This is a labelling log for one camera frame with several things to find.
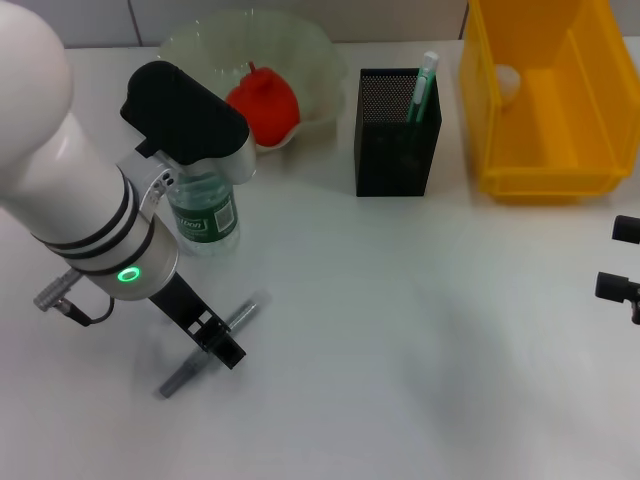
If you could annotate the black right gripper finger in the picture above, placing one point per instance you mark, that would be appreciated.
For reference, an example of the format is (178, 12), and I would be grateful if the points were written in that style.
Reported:
(627, 229)
(617, 289)

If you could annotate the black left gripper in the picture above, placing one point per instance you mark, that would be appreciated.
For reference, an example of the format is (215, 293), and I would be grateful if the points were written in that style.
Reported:
(185, 310)

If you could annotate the grey marker pen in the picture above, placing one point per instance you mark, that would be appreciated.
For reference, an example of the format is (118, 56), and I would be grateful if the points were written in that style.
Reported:
(245, 315)

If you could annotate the clear plastic water bottle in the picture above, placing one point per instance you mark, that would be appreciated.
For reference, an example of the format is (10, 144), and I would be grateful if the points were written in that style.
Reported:
(205, 220)

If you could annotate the white paper ball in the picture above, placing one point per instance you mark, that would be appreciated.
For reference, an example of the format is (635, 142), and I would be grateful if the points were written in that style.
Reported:
(509, 85)

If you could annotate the orange-red toy fruit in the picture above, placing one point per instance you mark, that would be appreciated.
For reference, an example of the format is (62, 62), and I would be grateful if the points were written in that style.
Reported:
(272, 110)

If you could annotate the mint green pen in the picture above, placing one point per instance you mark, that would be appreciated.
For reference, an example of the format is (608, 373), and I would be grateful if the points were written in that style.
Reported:
(422, 90)

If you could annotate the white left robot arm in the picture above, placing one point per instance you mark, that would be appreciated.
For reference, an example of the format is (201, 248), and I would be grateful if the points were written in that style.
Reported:
(65, 190)

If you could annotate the black mesh pen holder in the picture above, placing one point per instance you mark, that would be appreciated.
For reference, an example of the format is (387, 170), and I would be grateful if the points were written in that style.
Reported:
(395, 150)

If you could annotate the pale green wavy fruit bowl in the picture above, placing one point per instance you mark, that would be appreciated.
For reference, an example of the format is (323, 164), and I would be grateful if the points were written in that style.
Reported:
(300, 55)

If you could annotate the yellow plastic bin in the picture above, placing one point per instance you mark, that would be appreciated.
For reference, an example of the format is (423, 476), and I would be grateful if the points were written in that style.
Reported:
(550, 145)

